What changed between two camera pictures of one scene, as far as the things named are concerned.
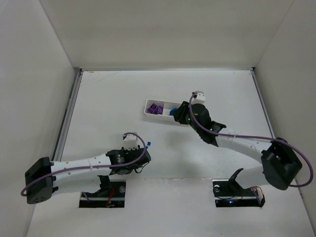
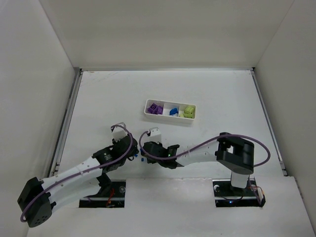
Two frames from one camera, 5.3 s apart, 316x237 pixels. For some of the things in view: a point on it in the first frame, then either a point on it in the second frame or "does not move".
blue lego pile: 172,111 does not move
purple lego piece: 160,108 does not move
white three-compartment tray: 161,110 does not move
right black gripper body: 179,114 -> 146,151
